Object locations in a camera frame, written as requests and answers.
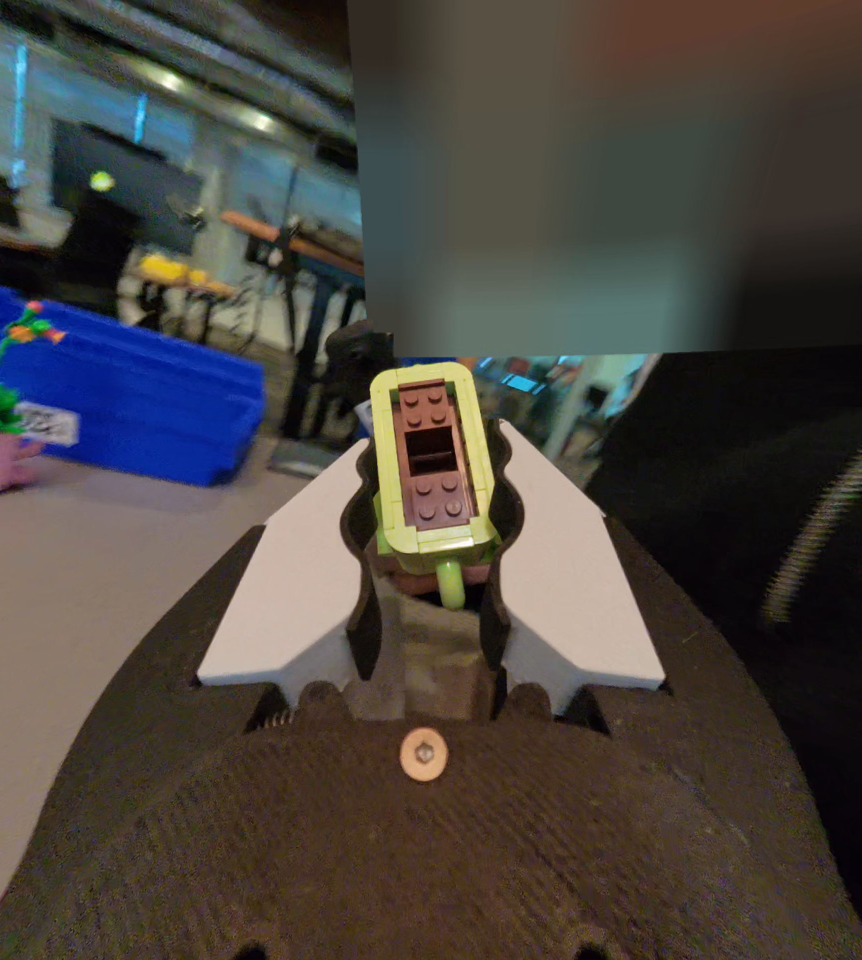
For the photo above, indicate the blue storage bin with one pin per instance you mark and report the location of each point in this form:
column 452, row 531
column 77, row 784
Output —
column 153, row 405

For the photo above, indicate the wooden-top standing desk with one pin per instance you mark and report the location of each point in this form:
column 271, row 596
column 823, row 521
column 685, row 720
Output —
column 311, row 247

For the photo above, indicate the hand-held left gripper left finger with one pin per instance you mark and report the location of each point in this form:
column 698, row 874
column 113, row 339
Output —
column 281, row 592

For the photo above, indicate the black monitor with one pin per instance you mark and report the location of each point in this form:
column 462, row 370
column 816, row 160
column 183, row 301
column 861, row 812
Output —
column 130, row 187

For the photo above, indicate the lime green brick pot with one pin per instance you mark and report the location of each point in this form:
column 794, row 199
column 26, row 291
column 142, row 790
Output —
column 431, row 465

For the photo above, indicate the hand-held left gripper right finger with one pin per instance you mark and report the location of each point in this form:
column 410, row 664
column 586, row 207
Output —
column 581, row 592

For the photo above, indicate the person's right hand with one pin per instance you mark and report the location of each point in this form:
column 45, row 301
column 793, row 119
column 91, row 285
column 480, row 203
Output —
column 412, row 583

